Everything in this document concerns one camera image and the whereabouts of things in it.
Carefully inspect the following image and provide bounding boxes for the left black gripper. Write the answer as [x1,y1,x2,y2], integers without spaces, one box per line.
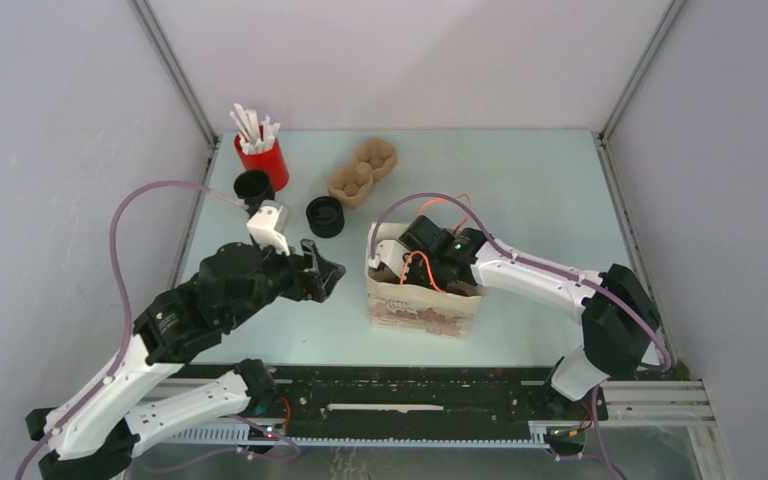
[229,233,348,327]

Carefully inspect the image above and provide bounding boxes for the beige paper bag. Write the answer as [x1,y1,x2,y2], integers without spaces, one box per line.
[364,193,487,339]

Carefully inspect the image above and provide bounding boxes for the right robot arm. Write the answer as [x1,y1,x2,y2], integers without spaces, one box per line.
[395,215,660,418]

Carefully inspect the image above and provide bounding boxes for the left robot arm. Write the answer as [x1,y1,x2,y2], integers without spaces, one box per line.
[26,239,346,479]

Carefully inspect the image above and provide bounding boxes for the stack of black lids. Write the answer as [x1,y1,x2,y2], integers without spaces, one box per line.
[305,196,345,239]

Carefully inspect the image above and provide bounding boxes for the brown pulp cup carrier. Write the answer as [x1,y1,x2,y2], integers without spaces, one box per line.
[326,138,398,210]

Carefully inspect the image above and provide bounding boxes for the stack of black cups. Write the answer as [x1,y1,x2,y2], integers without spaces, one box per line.
[233,169,275,215]

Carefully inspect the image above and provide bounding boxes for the red cylindrical holder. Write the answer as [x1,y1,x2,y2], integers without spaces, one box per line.
[234,135,290,192]

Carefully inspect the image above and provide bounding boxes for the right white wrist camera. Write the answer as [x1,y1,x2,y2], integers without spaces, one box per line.
[367,239,410,277]

